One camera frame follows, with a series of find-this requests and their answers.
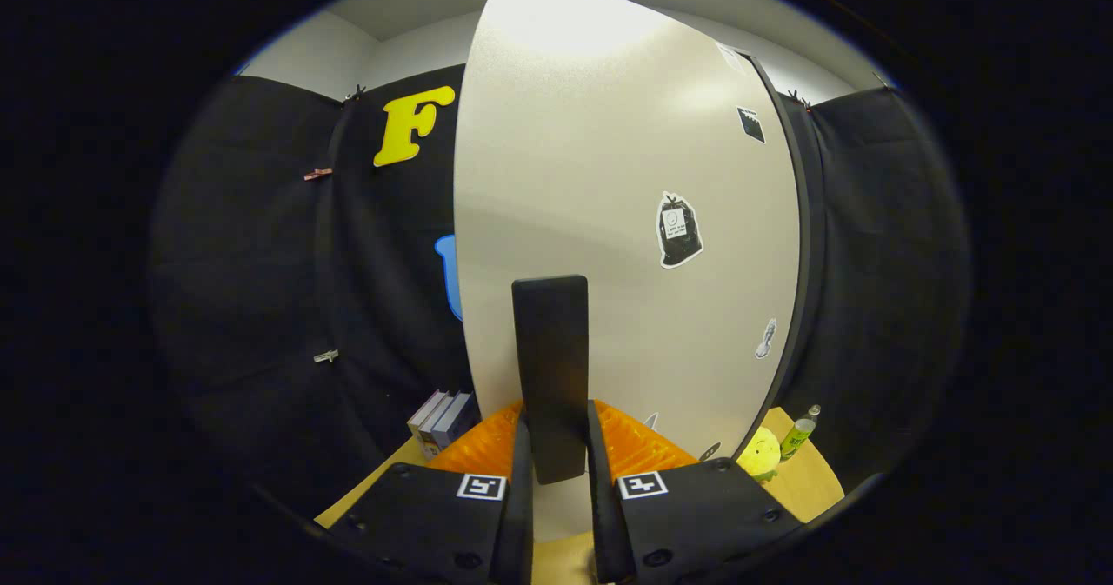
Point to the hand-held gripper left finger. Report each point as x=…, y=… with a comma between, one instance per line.
x=517, y=524

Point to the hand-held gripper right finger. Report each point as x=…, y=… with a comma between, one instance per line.
x=609, y=533

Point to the beige shoe cabinet door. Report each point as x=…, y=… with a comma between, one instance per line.
x=591, y=176

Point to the blue cover book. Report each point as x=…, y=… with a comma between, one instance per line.
x=456, y=424

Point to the white orange spine book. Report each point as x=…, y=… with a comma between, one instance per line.
x=426, y=415

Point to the yellow round plush toy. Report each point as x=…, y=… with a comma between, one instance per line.
x=759, y=455

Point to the green label bottle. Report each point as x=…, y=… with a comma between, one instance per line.
x=796, y=439

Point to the silver clip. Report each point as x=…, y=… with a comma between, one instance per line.
x=326, y=356

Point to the black backdrop cloth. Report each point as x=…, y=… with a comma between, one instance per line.
x=243, y=289

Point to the red clip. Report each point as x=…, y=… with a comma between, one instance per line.
x=318, y=174

